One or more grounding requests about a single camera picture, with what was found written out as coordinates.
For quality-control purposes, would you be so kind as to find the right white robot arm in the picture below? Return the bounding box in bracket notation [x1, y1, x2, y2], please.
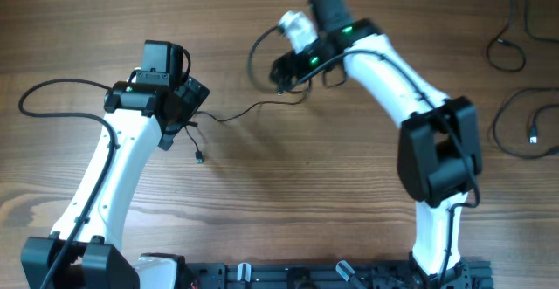
[270, 0, 482, 283]

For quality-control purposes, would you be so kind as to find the thin black USB cable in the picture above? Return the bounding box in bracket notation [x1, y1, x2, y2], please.
[185, 79, 314, 164]

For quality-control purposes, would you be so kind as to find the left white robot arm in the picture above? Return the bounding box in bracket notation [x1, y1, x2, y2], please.
[21, 40, 210, 288]

